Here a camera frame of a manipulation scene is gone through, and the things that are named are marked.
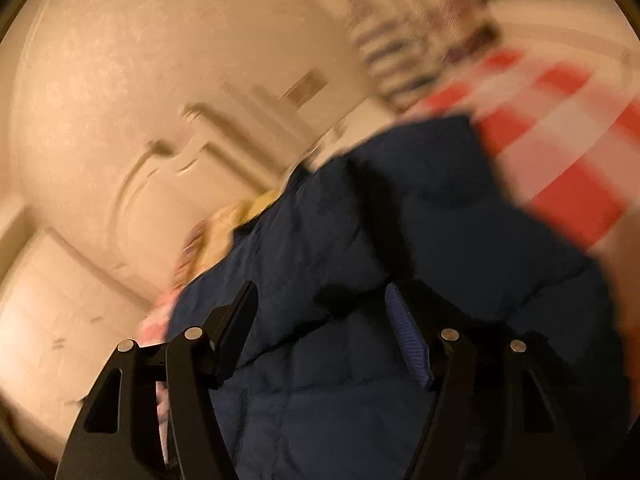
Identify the navy blue puffer jacket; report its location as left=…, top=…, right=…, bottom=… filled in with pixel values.
left=168, top=116, right=628, bottom=479

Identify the white wardrobe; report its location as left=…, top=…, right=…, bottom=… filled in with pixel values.
left=1, top=192, right=151, bottom=460

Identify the colourful patterned pillow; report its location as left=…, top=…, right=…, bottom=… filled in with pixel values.
left=172, top=221, right=208, bottom=288

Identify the yellow pillow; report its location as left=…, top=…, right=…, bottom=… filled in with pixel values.
left=195, top=188, right=281, bottom=275

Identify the white wooden headboard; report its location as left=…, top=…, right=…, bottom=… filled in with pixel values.
left=109, top=102, right=321, bottom=302

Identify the red white checkered blanket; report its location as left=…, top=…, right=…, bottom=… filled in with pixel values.
left=404, top=47, right=639, bottom=260

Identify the boat print curtain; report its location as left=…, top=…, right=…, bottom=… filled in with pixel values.
left=335, top=0, right=499, bottom=110

